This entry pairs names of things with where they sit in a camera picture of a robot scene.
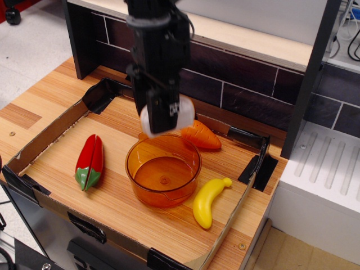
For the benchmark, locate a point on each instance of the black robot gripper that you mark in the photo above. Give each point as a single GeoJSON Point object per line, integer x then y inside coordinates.
{"type": "Point", "coordinates": [161, 48]}

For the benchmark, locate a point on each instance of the white toy sushi piece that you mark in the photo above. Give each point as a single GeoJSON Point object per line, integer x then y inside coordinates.
{"type": "Point", "coordinates": [185, 117]}

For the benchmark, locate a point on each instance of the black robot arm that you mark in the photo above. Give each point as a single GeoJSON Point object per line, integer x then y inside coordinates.
{"type": "Point", "coordinates": [155, 9]}

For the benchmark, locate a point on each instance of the orange transparent plastic pot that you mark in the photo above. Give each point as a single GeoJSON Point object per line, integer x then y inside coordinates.
{"type": "Point", "coordinates": [163, 170]}

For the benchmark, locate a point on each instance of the cardboard fence with black tape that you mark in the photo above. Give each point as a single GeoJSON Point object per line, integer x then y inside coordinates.
{"type": "Point", "coordinates": [108, 227]}

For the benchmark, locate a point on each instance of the orange toy carrot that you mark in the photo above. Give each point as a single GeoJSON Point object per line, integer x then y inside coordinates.
{"type": "Point", "coordinates": [201, 136]}

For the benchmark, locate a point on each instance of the yellow toy banana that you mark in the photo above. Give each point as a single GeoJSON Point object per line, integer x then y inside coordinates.
{"type": "Point", "coordinates": [202, 204]}

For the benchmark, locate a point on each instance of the red toy chili pepper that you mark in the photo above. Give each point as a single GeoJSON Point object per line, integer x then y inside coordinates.
{"type": "Point", "coordinates": [90, 164]}

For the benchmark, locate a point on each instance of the white dish drying rack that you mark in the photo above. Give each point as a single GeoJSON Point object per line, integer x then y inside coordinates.
{"type": "Point", "coordinates": [317, 198]}

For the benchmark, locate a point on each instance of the black office chair wheel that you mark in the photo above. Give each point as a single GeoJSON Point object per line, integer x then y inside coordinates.
{"type": "Point", "coordinates": [12, 16]}

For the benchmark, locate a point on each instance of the dark shelf frame with tiles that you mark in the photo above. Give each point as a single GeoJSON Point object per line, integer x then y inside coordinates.
{"type": "Point", "coordinates": [228, 83]}

